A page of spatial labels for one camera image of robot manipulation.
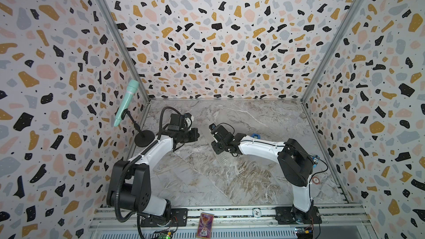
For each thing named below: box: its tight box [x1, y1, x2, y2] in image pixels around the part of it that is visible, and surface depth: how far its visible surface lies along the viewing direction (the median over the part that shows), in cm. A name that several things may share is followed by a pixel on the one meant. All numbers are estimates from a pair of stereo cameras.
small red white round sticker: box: [312, 176, 320, 185], surface depth 87 cm
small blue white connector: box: [312, 154, 320, 168], surface depth 93 cm
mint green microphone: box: [113, 79, 140, 128], surface depth 78 cm
